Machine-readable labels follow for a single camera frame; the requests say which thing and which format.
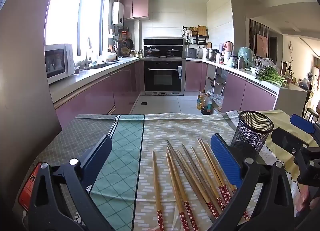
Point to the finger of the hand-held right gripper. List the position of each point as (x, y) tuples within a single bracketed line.
[(302, 122), (285, 138)]

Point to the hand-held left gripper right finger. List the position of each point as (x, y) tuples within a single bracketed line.
[(225, 158)]

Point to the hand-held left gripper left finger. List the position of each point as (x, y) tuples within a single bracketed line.
[(98, 154)]

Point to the black mesh utensil holder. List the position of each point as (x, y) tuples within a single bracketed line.
[(250, 133)]

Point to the bundle of chopsticks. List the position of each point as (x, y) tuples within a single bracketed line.
[(156, 188)]

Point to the black stool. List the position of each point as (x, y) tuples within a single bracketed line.
[(312, 113)]

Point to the yellow-green checked cloth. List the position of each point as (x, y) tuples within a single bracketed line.
[(282, 117)]

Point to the patterned patchwork tablecloth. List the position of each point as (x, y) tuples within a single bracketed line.
[(125, 158)]

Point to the cooking oil bottles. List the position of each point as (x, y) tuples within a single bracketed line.
[(207, 106)]

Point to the green leafy vegetables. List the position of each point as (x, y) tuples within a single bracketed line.
[(271, 76)]

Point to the pink base cabinet run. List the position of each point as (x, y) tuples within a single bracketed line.
[(100, 93), (250, 93)]

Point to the white plastic bag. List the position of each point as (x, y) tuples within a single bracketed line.
[(217, 101)]

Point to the clear plastic bag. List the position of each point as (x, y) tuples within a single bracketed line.
[(266, 62)]

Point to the white kitchen countertop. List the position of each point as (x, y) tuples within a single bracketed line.
[(65, 85)]

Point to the red flat box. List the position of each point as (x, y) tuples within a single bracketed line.
[(26, 191)]

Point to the steel thermos flask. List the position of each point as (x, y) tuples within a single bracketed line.
[(240, 63)]

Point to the mint green appliance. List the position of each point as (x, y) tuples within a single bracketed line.
[(247, 56)]

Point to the pink framed picture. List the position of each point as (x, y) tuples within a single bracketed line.
[(262, 45)]

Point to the white microwave oven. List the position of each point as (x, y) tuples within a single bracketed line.
[(67, 63)]

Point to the black built-in oven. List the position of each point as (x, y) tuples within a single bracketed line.
[(163, 76)]

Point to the chrome sink faucet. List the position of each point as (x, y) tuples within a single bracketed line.
[(88, 51)]

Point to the pink electric kettle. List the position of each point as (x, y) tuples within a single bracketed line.
[(228, 48)]

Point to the steel stockpot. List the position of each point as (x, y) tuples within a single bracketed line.
[(212, 55)]

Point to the striped curtain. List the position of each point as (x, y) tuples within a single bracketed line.
[(253, 28)]

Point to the woven round basket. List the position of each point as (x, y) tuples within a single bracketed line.
[(125, 51)]

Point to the silver toaster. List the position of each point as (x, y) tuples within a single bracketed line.
[(190, 53)]

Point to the hanging black frying pan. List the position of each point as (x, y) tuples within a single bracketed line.
[(129, 43)]

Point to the lidded wok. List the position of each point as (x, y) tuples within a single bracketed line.
[(173, 52), (152, 51)]

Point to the wooden cutting board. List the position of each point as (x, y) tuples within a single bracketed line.
[(201, 31)]

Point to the black range hood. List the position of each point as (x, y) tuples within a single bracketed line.
[(162, 41)]

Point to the white water heater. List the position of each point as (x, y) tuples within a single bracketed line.
[(118, 13)]

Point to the kitchen window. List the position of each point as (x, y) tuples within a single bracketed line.
[(65, 8)]

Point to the black wall shelf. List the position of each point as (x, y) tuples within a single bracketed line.
[(200, 39)]

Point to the pink wall cabinet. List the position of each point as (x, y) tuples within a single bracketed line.
[(136, 7)]

